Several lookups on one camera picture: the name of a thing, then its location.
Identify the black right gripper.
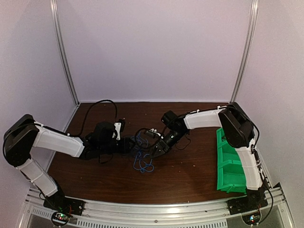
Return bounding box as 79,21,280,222
149,129,187,159

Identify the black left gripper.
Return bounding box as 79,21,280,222
99,137,135,154

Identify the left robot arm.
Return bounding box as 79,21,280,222
2,114,135,211

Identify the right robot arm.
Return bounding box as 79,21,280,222
146,102,266,210

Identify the green three-compartment bin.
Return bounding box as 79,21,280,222
216,128,246,194

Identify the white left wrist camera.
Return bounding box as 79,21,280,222
113,122,122,141

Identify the black right camera cable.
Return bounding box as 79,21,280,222
134,128,167,149

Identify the black camera cable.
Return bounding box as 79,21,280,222
134,128,167,149
68,99,119,137

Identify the black left camera cable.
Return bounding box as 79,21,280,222
68,99,119,137

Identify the front aluminium rail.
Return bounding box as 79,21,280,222
17,187,295,228

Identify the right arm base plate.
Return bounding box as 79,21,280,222
227,193,268,227

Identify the left aluminium corner post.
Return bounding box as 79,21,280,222
49,0,80,106

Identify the aluminium corner post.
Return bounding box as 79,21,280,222
49,0,80,106
230,0,259,102

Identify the right aluminium corner post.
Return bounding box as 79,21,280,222
230,0,259,102

